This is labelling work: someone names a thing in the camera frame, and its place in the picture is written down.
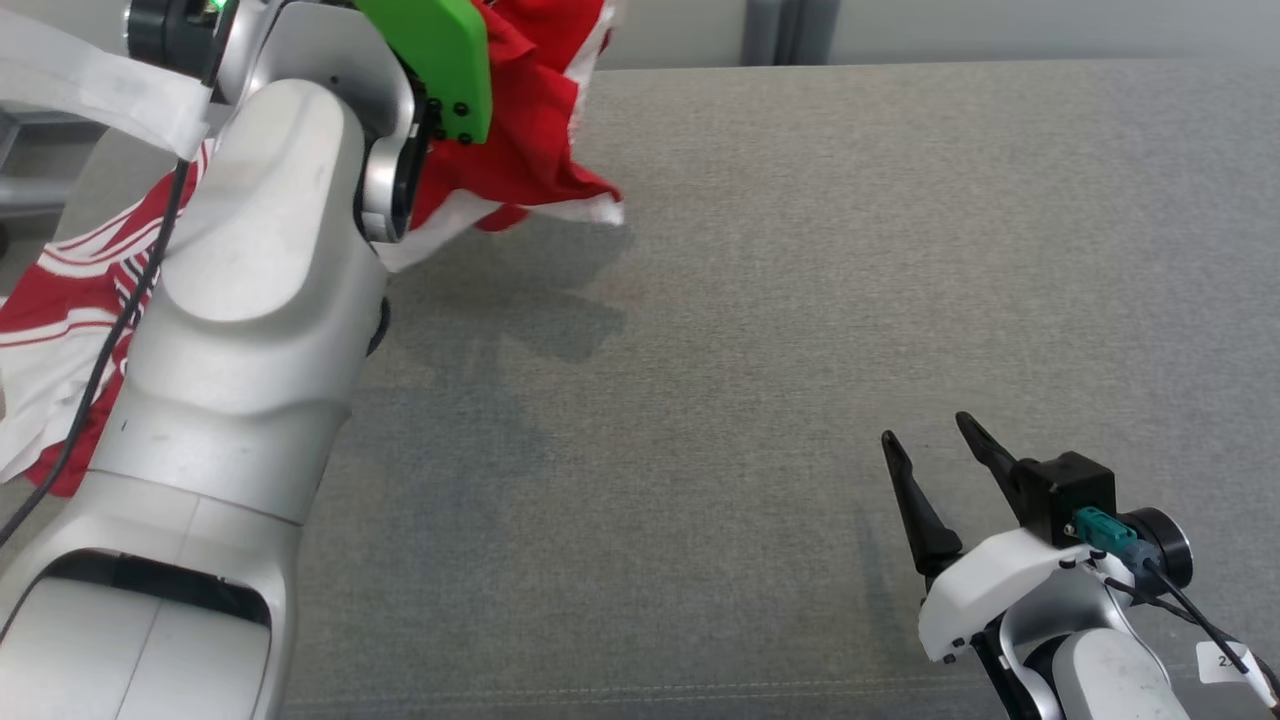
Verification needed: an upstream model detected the white tag on right cable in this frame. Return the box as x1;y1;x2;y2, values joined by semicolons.
1197;640;1280;703

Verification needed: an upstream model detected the grey metal double post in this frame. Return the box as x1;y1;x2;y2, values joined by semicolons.
740;0;837;67

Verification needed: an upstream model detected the teal right cable connector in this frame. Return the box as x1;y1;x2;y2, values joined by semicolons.
1075;507;1140;557

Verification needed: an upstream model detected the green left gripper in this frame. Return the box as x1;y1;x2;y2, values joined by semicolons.
355;0;492;145

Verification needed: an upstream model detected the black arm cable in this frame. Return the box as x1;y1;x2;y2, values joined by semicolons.
1105;560;1280;713
0;70;223;549

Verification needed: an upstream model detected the white tape on left cable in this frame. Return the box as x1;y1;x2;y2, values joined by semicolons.
0;10;217;161

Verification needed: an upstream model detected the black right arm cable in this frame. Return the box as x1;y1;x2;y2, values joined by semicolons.
1105;560;1280;713

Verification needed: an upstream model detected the red and white jersey shirt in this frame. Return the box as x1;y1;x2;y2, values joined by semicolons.
0;0;626;499

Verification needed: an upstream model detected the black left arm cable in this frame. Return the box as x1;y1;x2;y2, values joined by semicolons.
0;70;223;549

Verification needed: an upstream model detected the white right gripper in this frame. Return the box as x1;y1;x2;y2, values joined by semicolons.
882;412;1101;666

